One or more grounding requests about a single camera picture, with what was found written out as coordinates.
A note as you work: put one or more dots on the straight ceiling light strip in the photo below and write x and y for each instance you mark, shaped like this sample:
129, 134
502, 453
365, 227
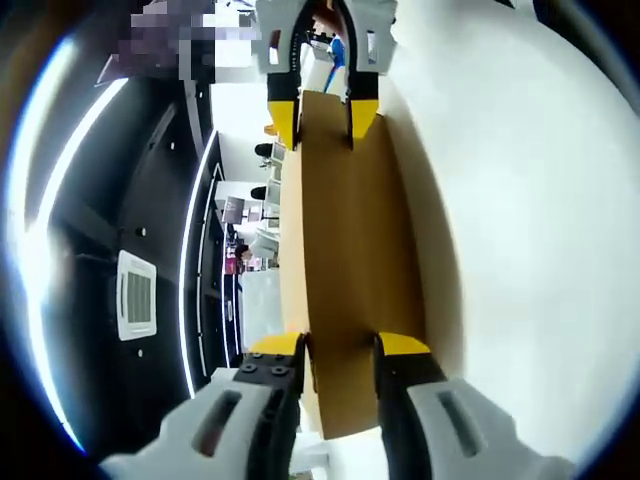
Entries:
80, 150

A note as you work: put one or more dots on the dark wall screen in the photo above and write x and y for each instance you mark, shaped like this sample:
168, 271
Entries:
234, 209

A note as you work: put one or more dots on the long curved ceiling light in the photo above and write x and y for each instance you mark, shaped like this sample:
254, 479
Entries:
183, 280
30, 260

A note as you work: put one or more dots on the ceiling air conditioner vent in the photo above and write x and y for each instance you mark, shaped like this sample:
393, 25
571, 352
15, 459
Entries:
136, 295

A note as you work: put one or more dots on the blue tissue pack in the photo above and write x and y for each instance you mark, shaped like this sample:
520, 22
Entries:
320, 75

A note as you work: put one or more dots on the brown cardboard shoe box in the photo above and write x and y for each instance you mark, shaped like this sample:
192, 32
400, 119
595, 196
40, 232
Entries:
350, 240

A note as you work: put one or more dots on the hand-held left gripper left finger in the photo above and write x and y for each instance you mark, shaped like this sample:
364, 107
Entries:
170, 450

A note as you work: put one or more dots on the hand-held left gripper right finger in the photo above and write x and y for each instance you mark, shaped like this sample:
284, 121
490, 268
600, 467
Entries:
420, 410

